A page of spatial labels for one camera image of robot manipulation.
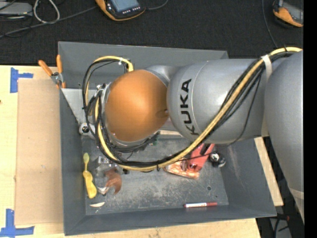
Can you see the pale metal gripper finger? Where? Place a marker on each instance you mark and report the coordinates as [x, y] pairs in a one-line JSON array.
[[104, 160]]

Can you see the brown toy animal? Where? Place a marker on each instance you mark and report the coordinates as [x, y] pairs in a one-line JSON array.
[[114, 181]]

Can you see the yellow plastic toy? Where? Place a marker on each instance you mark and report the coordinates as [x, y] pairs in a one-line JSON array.
[[90, 185]]

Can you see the white curved piece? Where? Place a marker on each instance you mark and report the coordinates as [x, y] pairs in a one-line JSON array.
[[97, 204]]

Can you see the grey metal bin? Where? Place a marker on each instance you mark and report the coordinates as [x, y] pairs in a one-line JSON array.
[[158, 190]]

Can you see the shiny orange packet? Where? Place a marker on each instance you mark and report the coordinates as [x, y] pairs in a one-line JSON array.
[[178, 171]]

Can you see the brown cardboard board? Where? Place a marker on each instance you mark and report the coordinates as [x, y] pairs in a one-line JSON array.
[[37, 145]]

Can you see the red plastic tool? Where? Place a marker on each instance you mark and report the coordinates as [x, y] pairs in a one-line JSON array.
[[201, 157]]

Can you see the red and white marker pen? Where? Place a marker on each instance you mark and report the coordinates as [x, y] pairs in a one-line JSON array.
[[198, 204]]

